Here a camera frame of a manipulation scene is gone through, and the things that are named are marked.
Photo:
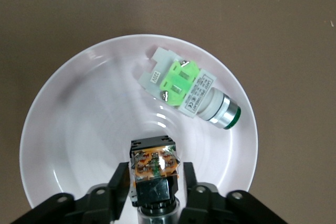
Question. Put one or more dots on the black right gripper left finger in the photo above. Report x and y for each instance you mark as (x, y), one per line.
(105, 203)

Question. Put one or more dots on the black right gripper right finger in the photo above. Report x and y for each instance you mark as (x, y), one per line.
(207, 203)

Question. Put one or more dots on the black and orange switch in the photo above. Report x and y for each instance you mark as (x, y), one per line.
(153, 166)

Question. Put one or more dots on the pink round plate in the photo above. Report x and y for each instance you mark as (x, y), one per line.
(92, 116)

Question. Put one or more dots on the green and white switch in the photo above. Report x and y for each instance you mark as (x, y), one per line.
(178, 82)

